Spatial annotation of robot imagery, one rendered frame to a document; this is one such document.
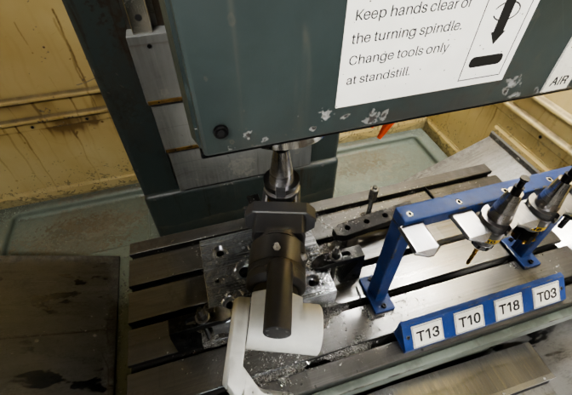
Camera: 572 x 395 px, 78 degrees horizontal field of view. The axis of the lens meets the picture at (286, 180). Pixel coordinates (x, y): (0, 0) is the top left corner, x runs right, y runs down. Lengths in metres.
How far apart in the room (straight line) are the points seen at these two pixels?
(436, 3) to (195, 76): 0.17
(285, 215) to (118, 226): 1.12
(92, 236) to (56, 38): 0.74
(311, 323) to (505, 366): 0.79
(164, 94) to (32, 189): 0.95
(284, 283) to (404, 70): 0.29
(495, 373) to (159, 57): 1.16
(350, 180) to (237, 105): 1.43
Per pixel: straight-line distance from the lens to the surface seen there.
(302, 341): 0.50
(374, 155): 1.82
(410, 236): 0.70
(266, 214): 0.59
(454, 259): 1.11
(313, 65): 0.26
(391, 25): 0.27
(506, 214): 0.76
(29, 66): 1.45
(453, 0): 0.29
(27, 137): 1.61
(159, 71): 0.95
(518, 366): 1.23
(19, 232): 1.81
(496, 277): 1.12
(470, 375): 1.14
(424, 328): 0.92
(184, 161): 1.13
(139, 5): 0.90
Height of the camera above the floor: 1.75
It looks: 45 degrees down
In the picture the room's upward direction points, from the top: straight up
